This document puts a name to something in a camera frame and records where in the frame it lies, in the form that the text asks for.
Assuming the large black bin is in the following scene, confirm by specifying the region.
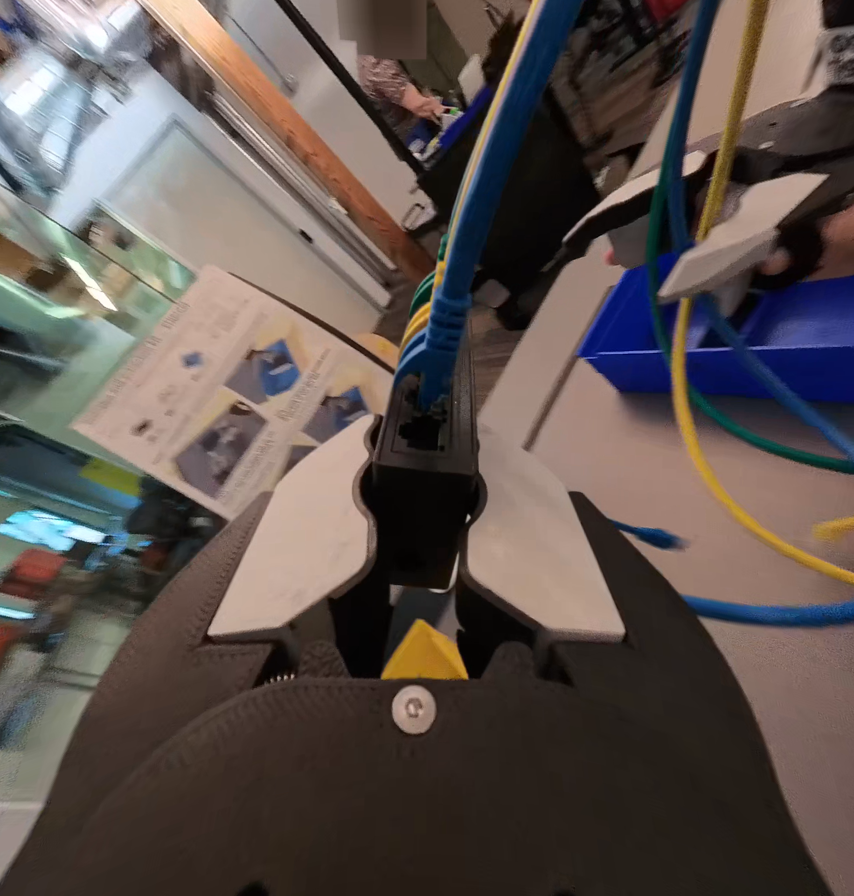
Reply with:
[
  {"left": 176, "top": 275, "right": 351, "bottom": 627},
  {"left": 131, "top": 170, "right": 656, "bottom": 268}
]
[{"left": 462, "top": 28, "right": 599, "bottom": 331}]

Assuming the green ethernet cable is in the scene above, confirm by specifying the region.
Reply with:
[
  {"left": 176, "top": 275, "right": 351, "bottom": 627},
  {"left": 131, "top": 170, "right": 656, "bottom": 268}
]
[{"left": 407, "top": 119, "right": 854, "bottom": 478}]

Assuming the black ethernet switch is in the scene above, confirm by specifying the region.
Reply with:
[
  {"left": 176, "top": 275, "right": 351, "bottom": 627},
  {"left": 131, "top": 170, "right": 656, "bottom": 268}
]
[{"left": 367, "top": 315, "right": 485, "bottom": 590}]

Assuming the yellow ethernet cable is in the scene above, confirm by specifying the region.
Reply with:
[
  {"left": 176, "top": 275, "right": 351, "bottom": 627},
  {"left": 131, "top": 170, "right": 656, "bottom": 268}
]
[{"left": 397, "top": 0, "right": 854, "bottom": 590}]

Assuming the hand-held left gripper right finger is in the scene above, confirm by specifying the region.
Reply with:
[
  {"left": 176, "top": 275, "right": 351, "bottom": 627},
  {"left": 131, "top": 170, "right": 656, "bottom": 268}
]
[{"left": 459, "top": 426, "right": 628, "bottom": 644}]

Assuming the person's right hand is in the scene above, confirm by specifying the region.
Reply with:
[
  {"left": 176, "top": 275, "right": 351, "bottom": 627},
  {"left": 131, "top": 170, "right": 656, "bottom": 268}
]
[{"left": 759, "top": 203, "right": 854, "bottom": 282}]

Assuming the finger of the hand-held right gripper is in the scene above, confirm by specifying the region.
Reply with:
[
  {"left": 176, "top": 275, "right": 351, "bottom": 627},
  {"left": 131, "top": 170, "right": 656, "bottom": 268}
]
[
  {"left": 656, "top": 171, "right": 831, "bottom": 316},
  {"left": 560, "top": 149, "right": 712, "bottom": 272}
]

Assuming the printed instruction sheet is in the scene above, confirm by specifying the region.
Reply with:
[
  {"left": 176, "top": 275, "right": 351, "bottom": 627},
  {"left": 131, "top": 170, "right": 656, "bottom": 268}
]
[{"left": 70, "top": 265, "right": 400, "bottom": 520}]

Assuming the yellow plastic bin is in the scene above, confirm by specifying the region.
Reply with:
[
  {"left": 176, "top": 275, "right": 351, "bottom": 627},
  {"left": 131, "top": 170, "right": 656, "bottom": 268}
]
[{"left": 381, "top": 619, "right": 470, "bottom": 681}]

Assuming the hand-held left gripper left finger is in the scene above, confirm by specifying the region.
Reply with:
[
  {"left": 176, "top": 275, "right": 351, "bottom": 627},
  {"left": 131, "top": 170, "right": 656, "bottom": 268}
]
[{"left": 208, "top": 414, "right": 384, "bottom": 641}]

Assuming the blue plastic bin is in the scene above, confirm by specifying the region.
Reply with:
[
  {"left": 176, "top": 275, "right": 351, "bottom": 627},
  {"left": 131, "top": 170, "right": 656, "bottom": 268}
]
[{"left": 577, "top": 252, "right": 854, "bottom": 405}]

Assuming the wooden beam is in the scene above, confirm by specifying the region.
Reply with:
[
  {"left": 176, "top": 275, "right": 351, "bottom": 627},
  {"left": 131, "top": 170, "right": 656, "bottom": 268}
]
[{"left": 139, "top": 0, "right": 436, "bottom": 282}]

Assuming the blue ethernet cable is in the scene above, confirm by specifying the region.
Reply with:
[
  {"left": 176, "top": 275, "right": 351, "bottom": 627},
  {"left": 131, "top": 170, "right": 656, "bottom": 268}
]
[{"left": 392, "top": 0, "right": 854, "bottom": 627}]

